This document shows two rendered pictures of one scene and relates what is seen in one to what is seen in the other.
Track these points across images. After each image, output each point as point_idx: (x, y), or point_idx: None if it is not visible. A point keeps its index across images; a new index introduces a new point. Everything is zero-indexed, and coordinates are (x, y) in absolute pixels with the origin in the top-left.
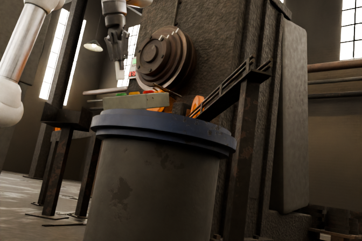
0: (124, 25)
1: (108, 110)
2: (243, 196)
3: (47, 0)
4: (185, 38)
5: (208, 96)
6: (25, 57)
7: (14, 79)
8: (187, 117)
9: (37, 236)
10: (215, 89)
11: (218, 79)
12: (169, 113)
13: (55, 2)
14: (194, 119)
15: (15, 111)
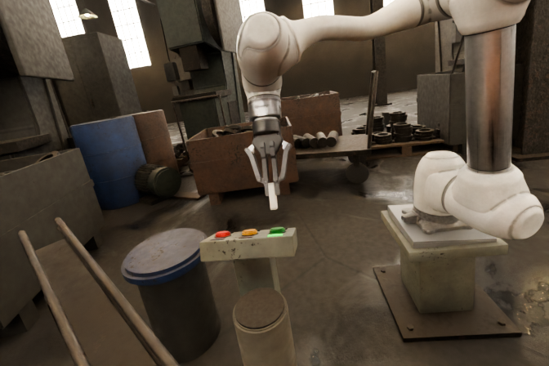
0: (253, 136)
1: (187, 228)
2: None
3: (461, 19)
4: None
5: (147, 326)
6: (477, 131)
7: (474, 167)
8: (146, 239)
9: None
10: (118, 290)
11: None
12: (154, 235)
13: (480, 4)
14: (143, 241)
15: (479, 217)
